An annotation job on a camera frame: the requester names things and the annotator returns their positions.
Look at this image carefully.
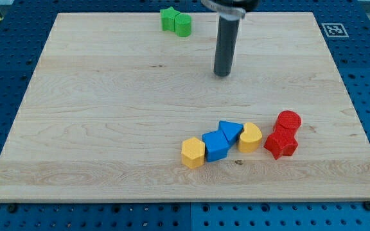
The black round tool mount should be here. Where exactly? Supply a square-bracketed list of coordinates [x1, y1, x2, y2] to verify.
[200, 0, 259, 20]

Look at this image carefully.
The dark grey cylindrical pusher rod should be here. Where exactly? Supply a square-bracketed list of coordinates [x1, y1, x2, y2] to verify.
[213, 15, 240, 77]

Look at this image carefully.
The yellow heart block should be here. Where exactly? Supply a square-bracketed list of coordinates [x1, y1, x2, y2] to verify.
[237, 122, 263, 153]

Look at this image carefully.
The wooden board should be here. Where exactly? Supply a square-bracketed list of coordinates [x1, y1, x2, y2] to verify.
[0, 12, 370, 203]

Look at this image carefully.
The green cylinder block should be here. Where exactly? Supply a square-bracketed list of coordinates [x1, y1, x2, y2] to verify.
[174, 13, 192, 37]

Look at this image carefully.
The green star block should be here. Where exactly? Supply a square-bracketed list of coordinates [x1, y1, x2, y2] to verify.
[160, 6, 180, 32]

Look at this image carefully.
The blue triangle block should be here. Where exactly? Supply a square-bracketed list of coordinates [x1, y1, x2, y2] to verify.
[218, 121, 243, 146]

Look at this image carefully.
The white fiducial marker tag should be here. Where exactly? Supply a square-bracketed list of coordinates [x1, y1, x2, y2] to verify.
[321, 22, 349, 38]

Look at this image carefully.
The red cylinder block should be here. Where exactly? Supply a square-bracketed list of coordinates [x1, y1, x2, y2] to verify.
[274, 110, 302, 135]

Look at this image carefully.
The blue pentagon block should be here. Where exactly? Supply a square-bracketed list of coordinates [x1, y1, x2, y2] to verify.
[202, 130, 229, 162]

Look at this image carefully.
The red star block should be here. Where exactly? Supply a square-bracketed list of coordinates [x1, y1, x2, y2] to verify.
[264, 125, 298, 160]

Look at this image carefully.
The yellow hexagon block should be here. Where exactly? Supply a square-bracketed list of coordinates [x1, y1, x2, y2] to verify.
[181, 137, 205, 169]

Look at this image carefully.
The black screw bottom right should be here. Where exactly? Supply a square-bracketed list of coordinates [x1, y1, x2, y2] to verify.
[363, 201, 370, 211]

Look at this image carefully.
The black screw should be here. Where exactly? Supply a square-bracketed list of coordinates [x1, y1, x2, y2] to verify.
[363, 201, 370, 211]
[6, 203, 17, 213]

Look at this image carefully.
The black screw bottom left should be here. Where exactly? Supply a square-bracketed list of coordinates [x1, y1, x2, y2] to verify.
[6, 203, 17, 213]

